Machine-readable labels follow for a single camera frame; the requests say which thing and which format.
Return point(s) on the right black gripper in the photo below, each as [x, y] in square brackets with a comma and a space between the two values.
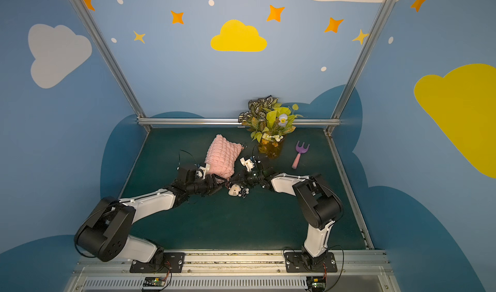
[245, 180]

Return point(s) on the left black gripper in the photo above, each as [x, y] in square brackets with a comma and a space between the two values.
[213, 185]

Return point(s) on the white plush keychain decoration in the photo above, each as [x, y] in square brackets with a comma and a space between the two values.
[236, 190]

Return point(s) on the pink puffy bag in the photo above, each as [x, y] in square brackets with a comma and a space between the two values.
[221, 157]

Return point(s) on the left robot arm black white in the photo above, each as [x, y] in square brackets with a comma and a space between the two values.
[105, 234]

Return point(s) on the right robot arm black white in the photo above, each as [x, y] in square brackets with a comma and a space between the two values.
[320, 206]

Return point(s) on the purple toy garden fork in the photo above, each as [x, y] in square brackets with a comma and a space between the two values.
[301, 148]

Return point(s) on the potted artificial plant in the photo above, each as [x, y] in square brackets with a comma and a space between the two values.
[269, 123]

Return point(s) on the left controller board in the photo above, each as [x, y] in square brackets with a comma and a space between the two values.
[153, 282]

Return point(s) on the controller board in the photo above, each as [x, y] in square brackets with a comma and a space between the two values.
[153, 282]
[316, 284]

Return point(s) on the right controller board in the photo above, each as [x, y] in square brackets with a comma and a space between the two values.
[316, 284]

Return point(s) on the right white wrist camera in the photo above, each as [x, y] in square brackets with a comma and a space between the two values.
[248, 164]

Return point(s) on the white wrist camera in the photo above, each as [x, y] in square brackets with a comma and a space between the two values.
[248, 164]
[202, 171]

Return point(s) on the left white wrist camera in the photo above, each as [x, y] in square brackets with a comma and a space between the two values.
[202, 171]

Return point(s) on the back frame bar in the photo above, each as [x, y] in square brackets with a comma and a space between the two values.
[229, 122]

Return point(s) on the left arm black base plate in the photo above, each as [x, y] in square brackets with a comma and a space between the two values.
[162, 262]

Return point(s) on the right frame post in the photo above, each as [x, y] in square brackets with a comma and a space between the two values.
[366, 51]

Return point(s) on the frame post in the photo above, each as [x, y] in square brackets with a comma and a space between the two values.
[366, 51]
[91, 26]

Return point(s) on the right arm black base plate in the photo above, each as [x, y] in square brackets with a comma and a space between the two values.
[298, 262]

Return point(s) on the left frame post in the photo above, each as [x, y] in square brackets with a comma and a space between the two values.
[91, 26]

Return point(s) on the aluminium front rail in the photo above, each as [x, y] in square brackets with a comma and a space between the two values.
[216, 270]

